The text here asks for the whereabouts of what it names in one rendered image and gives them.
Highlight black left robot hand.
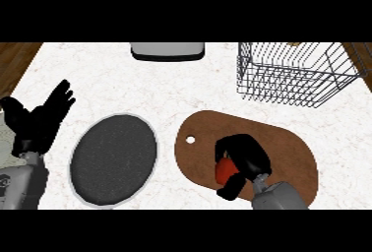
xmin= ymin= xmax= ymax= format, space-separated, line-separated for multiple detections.
xmin=0 ymin=79 xmax=77 ymax=158

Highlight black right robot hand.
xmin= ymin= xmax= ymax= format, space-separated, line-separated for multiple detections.
xmin=214 ymin=133 xmax=275 ymax=202

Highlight brown wooden cutting board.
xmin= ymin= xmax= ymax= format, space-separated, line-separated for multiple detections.
xmin=174 ymin=109 xmax=320 ymax=208

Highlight pale grey appliance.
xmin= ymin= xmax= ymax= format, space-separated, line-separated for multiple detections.
xmin=130 ymin=42 xmax=207 ymax=62

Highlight grey wire basket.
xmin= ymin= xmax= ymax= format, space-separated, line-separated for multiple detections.
xmin=235 ymin=42 xmax=368 ymax=109

